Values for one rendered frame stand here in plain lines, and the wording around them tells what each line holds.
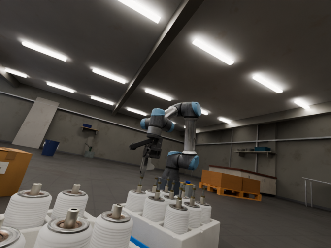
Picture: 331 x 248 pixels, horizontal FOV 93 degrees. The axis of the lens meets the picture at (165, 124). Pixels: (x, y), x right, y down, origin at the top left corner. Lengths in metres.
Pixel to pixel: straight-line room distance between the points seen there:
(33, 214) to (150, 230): 0.38
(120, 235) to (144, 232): 0.29
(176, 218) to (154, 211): 0.11
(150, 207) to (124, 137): 10.72
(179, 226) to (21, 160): 1.23
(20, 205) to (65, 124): 10.78
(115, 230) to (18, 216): 0.27
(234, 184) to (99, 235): 3.94
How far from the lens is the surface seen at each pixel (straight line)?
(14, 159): 1.55
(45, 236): 0.40
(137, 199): 0.82
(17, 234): 0.39
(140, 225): 0.76
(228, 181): 4.15
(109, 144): 11.22
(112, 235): 0.46
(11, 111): 11.98
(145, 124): 1.01
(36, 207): 0.60
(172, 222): 0.69
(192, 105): 1.24
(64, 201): 0.65
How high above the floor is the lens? 0.40
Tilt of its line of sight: 14 degrees up
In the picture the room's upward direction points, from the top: 11 degrees clockwise
